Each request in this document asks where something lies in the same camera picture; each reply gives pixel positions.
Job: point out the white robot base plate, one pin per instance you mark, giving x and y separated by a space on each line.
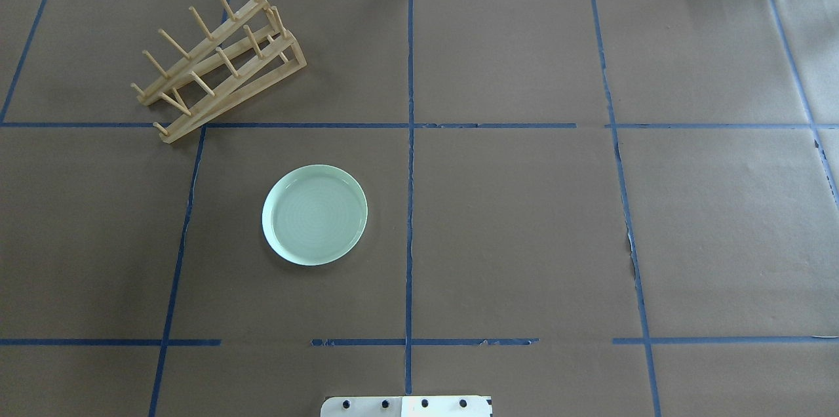
422 405

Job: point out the brown paper table cover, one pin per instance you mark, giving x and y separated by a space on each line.
576 207

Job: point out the light green ceramic plate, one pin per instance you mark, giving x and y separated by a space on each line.
314 215

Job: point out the wooden plate rack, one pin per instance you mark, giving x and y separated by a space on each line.
248 52

